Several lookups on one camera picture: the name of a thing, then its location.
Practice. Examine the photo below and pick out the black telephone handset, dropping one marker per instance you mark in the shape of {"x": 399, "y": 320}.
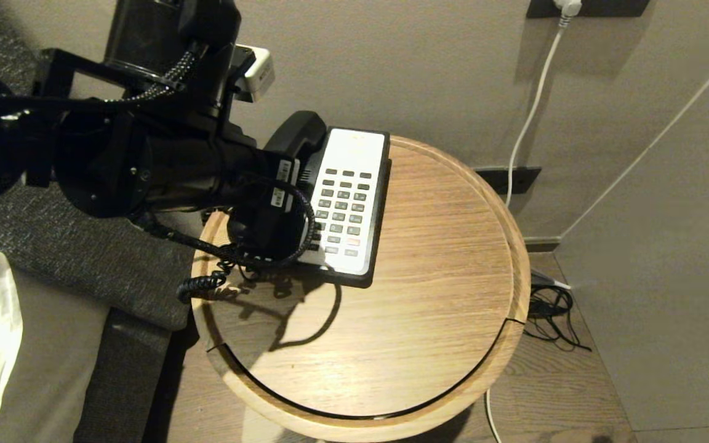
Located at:
{"x": 299, "y": 132}

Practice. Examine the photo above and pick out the beige mattress cover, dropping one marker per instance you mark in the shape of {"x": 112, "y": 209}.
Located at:
{"x": 53, "y": 369}

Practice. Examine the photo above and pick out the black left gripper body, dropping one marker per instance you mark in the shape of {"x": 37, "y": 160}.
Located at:
{"x": 271, "y": 224}

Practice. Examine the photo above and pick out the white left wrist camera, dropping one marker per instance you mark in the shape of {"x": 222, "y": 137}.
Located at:
{"x": 256, "y": 71}

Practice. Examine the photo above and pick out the dark fabric bed base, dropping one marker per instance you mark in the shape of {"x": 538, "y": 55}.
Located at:
{"x": 120, "y": 381}

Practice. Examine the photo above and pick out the small black wall plate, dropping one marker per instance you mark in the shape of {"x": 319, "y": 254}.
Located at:
{"x": 514, "y": 181}

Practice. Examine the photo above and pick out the round wooden side table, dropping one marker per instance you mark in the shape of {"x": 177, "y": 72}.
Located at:
{"x": 391, "y": 320}

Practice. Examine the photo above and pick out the large black wall outlet plate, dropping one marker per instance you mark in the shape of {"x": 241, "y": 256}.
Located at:
{"x": 607, "y": 7}

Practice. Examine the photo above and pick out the grey fabric headboard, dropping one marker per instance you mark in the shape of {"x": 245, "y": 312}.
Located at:
{"x": 84, "y": 264}

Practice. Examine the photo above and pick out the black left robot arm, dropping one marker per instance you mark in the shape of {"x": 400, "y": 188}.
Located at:
{"x": 164, "y": 166}

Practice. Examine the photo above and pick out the black and white telephone base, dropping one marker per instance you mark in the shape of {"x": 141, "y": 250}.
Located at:
{"x": 354, "y": 184}

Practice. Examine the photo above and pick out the white power plug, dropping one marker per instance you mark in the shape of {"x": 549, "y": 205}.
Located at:
{"x": 567, "y": 7}

